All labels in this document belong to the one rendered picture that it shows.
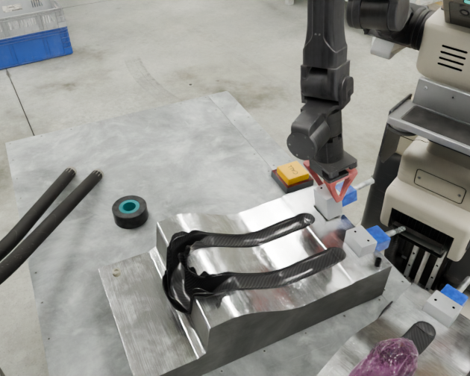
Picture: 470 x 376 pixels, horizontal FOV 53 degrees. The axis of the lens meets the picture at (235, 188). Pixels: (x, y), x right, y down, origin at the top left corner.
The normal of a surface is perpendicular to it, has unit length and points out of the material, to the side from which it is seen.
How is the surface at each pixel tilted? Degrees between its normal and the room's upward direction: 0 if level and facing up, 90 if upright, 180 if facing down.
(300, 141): 93
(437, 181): 98
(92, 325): 0
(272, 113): 0
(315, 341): 0
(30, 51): 91
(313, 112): 11
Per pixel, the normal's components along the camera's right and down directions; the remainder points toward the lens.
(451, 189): -0.65, 0.59
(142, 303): 0.00, -0.76
